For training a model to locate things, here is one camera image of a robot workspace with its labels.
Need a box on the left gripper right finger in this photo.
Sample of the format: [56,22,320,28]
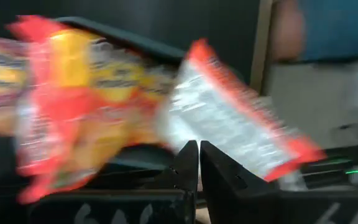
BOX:
[200,140,358,224]

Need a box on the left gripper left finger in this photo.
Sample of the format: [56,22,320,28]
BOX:
[26,140,200,224]

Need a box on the person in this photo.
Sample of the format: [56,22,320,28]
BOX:
[271,0,358,63]

